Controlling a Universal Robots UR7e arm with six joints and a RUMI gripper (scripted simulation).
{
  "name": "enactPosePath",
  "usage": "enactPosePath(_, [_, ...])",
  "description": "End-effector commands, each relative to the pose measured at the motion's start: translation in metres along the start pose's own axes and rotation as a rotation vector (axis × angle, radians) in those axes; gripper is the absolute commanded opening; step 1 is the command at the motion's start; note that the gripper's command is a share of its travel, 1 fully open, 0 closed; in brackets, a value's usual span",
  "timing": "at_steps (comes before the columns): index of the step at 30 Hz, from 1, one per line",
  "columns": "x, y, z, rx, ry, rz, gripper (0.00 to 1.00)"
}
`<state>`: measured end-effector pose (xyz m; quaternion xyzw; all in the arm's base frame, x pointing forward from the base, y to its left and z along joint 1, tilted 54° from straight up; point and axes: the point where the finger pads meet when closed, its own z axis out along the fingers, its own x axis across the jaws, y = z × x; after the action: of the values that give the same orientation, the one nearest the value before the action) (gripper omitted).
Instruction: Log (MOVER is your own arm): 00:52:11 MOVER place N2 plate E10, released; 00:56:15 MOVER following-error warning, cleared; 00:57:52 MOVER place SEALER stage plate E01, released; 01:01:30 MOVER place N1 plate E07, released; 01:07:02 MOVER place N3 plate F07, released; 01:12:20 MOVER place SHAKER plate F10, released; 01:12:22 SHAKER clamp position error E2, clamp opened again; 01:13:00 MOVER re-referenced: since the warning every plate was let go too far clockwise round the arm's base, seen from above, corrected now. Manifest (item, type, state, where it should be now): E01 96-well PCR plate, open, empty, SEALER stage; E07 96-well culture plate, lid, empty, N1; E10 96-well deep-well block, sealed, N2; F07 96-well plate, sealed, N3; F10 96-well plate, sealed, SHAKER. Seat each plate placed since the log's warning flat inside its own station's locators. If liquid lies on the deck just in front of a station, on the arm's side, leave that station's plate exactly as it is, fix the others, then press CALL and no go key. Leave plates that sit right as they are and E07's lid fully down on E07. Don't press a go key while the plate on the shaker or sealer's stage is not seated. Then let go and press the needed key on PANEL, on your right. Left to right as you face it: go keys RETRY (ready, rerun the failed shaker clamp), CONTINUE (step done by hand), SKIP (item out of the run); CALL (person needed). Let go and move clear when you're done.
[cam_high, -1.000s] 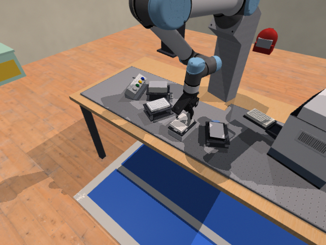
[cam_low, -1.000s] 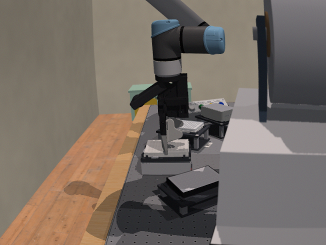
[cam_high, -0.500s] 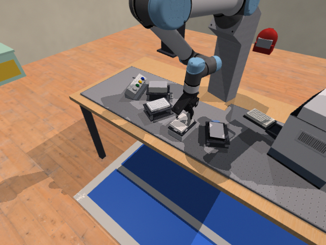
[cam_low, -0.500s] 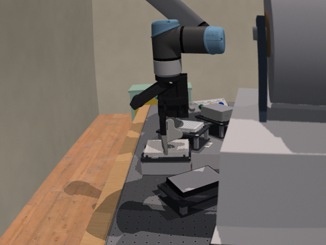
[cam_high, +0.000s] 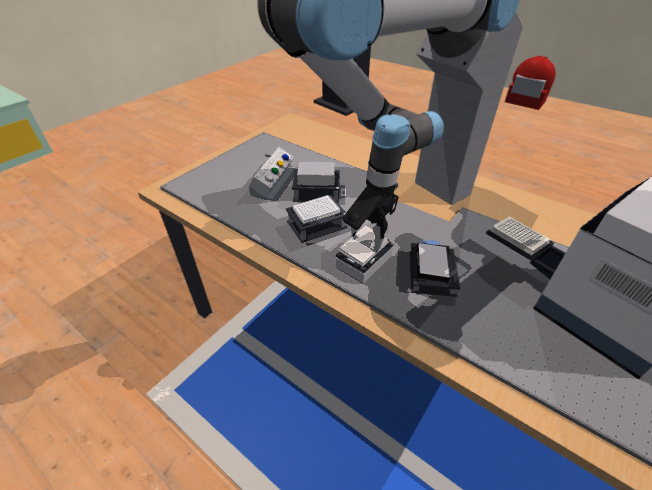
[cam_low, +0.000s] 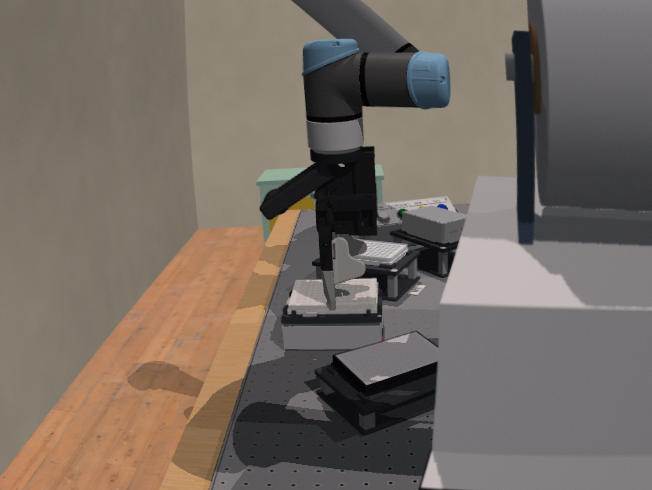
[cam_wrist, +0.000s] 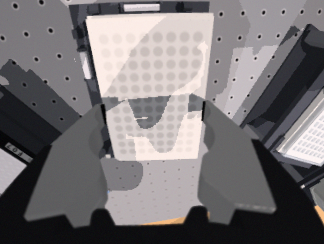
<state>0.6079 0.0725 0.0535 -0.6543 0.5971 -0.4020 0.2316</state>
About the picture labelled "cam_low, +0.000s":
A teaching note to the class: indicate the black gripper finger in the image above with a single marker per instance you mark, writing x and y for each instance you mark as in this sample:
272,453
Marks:
356,247
334,271

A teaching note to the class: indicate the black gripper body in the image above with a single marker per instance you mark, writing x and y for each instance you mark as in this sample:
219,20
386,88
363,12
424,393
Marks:
350,198

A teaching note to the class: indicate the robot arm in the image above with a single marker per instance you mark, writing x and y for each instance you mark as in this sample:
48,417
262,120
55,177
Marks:
332,76

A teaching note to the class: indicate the grey button panel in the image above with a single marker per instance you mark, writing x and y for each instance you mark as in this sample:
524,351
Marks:
390,217

